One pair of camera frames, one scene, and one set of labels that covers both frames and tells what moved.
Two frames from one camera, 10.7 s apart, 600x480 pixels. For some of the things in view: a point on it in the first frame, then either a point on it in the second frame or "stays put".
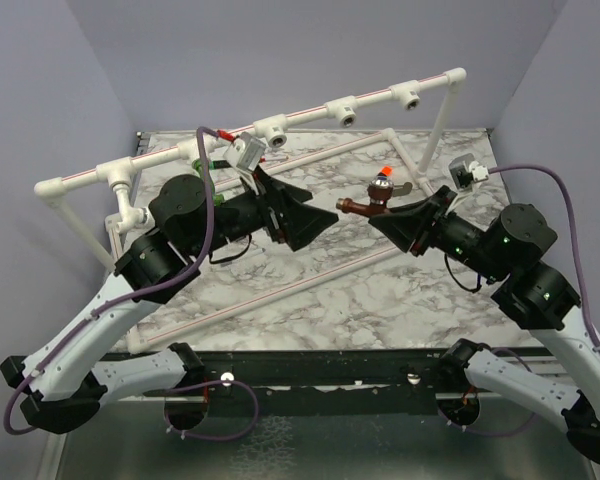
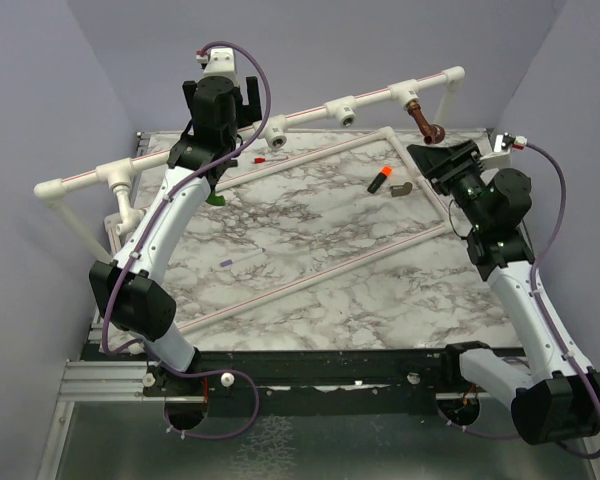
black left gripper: (287, 217) → (250, 113)
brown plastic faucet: (380, 190) → (433, 133)
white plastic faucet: (130, 216) stays put
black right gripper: (404, 224) → (430, 158)
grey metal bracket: (407, 187) stays put
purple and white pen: (243, 258) stays put
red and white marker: (272, 158) stays put
